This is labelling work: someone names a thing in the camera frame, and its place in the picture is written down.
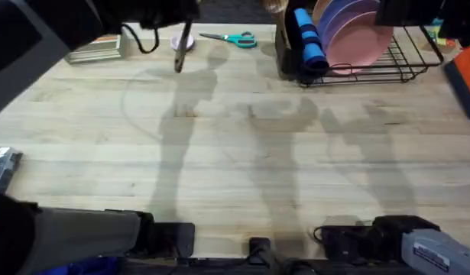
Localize blue bottle with black band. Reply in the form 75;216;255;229
293;8;330;73

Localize silver foil bag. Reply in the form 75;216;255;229
0;146;24;193

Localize black cable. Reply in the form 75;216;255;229
121;23;160;55

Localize blue object under rail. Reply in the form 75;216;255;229
37;256;120;275

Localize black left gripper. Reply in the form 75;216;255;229
138;0;200;74

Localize white tape roll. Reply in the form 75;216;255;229
170;31;196;52

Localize teal handled scissors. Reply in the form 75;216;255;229
198;31;258;50

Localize pink plate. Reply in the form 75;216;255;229
326;11;395;76

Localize orange plate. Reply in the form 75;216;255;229
311;0;333;26

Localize blue-violet plate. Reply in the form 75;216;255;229
317;0;354;39

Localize black clamp block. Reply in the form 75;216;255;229
248;237;273;265

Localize black wire dish rack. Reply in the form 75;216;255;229
274;0;446;88

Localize orange and dark blue box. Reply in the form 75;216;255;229
443;44;470;123

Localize wooden spoon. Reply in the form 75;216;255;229
261;0;292;49

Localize purple plate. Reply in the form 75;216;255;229
321;0;381;54

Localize board with toy blocks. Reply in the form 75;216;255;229
424;17;458;55

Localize black rail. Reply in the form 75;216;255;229
118;257;425;275

